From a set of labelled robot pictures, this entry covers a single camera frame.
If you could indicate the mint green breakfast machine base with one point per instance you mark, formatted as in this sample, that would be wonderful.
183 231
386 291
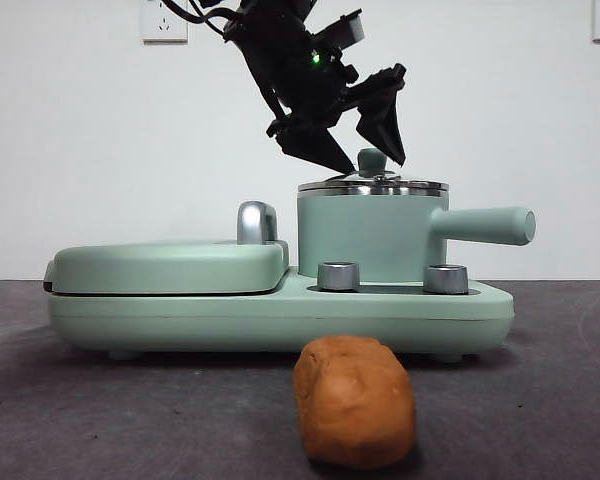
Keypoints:
280 320

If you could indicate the mint green hinged grill lid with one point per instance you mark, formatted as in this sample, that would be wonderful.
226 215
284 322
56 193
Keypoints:
165 265

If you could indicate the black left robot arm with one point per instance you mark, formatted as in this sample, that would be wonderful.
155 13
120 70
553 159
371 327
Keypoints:
285 60

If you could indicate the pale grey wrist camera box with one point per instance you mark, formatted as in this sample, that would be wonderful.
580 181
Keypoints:
347 31

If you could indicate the glass pot lid green knob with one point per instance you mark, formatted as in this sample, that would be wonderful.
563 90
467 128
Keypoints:
371 160

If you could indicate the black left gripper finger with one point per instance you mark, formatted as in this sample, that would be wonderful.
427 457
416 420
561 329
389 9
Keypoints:
312 142
385 120

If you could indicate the brown potato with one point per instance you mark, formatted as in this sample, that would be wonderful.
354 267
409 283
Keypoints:
355 405

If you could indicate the silver control knob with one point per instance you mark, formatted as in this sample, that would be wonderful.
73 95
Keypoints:
446 280
338 276

